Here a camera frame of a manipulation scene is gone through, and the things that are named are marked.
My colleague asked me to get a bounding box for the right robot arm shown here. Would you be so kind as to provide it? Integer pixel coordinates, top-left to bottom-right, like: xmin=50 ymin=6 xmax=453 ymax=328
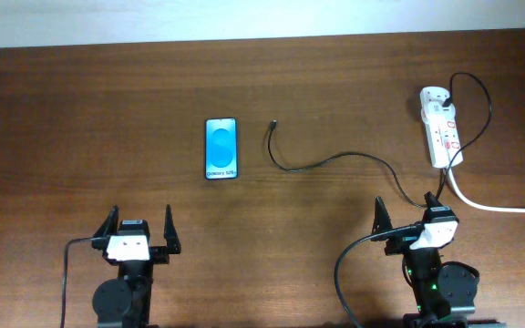
xmin=371 ymin=192 xmax=479 ymax=327

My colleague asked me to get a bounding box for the white USB charger plug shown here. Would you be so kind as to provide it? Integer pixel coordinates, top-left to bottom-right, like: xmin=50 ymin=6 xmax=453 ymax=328
xmin=419 ymin=87 xmax=456 ymax=123

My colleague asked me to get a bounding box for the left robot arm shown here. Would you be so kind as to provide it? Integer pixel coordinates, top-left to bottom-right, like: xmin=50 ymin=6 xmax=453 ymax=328
xmin=91 ymin=206 xmax=181 ymax=328

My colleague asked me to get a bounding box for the black USB charging cable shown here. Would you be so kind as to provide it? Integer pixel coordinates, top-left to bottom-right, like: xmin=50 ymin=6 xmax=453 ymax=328
xmin=267 ymin=72 xmax=493 ymax=210

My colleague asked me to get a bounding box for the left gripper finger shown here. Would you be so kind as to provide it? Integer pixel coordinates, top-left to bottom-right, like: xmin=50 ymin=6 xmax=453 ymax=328
xmin=163 ymin=204 xmax=181 ymax=254
xmin=93 ymin=205 xmax=118 ymax=238

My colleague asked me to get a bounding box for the white power strip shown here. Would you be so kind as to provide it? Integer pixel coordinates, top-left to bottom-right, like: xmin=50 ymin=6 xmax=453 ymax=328
xmin=422 ymin=118 xmax=463 ymax=169

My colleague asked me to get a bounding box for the white power strip cord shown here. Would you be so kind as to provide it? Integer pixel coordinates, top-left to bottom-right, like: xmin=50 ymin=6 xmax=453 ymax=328
xmin=445 ymin=166 xmax=525 ymax=217

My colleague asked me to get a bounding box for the blue Galaxy smartphone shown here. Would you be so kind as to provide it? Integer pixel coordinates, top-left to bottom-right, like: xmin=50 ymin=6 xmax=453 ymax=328
xmin=205 ymin=118 xmax=239 ymax=180

